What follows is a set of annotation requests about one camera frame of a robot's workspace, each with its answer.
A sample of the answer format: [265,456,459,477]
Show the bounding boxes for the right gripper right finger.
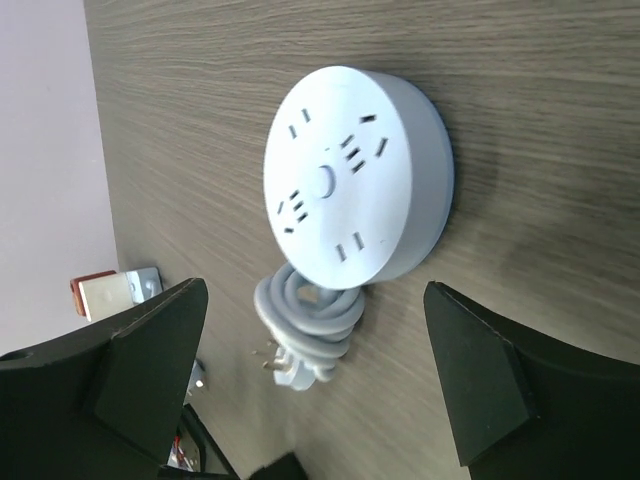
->
[424,281,639,479]

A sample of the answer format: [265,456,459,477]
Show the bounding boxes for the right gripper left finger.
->
[1,278,208,479]

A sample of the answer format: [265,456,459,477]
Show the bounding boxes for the round blue socket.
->
[263,66,455,290]

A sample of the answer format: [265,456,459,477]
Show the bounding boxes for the red brown cube adapter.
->
[69,270,116,317]

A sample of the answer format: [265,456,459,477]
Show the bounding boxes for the light blue power strip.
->
[125,267,163,304]

